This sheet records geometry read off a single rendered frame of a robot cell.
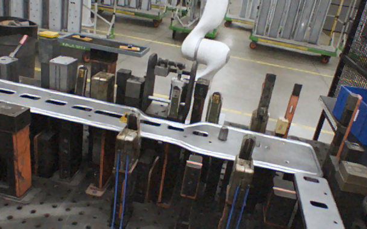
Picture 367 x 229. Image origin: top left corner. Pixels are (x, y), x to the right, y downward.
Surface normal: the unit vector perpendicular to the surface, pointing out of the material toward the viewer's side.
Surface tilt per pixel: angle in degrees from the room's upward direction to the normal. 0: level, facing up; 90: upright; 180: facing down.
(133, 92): 90
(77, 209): 0
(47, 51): 90
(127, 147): 90
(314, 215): 0
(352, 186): 89
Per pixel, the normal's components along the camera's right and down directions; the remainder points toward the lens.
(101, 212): 0.15, -0.90
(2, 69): -0.17, 0.37
